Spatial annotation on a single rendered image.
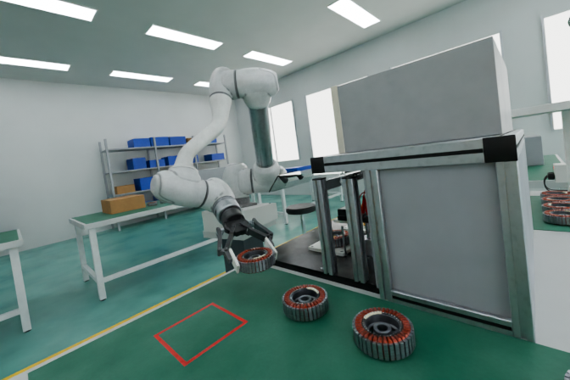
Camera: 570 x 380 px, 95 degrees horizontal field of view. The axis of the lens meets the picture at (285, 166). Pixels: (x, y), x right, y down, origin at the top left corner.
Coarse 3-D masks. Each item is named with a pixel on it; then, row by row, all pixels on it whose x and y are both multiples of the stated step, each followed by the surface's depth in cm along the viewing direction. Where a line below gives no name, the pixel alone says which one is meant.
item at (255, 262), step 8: (256, 248) 80; (264, 248) 79; (240, 256) 75; (248, 256) 78; (256, 256) 77; (264, 256) 72; (272, 256) 74; (240, 264) 72; (248, 264) 71; (256, 264) 71; (264, 264) 71; (272, 264) 74; (248, 272) 71
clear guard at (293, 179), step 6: (288, 174) 93; (294, 174) 89; (300, 174) 86; (306, 174) 84; (312, 174) 82; (318, 174) 81; (324, 174) 79; (276, 180) 94; (282, 180) 97; (288, 180) 100; (294, 180) 103; (300, 180) 107; (306, 180) 111; (276, 186) 97; (282, 186) 100; (288, 186) 104; (270, 192) 97
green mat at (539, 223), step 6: (534, 198) 133; (534, 204) 123; (540, 204) 122; (534, 210) 115; (540, 210) 114; (534, 216) 108; (540, 216) 107; (534, 222) 101; (540, 222) 100; (546, 222) 100; (534, 228) 95; (540, 228) 95; (546, 228) 94; (552, 228) 93; (558, 228) 93; (564, 228) 92
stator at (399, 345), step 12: (360, 312) 55; (372, 312) 54; (384, 312) 54; (396, 312) 53; (360, 324) 51; (372, 324) 54; (384, 324) 52; (396, 324) 52; (408, 324) 49; (360, 336) 48; (372, 336) 48; (384, 336) 47; (396, 336) 47; (408, 336) 47; (360, 348) 49; (372, 348) 46; (384, 348) 46; (396, 348) 45; (408, 348) 46
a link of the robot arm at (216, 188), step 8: (208, 184) 93; (216, 184) 96; (224, 184) 99; (208, 192) 91; (216, 192) 93; (224, 192) 95; (208, 200) 91; (216, 200) 92; (200, 208) 94; (208, 208) 93
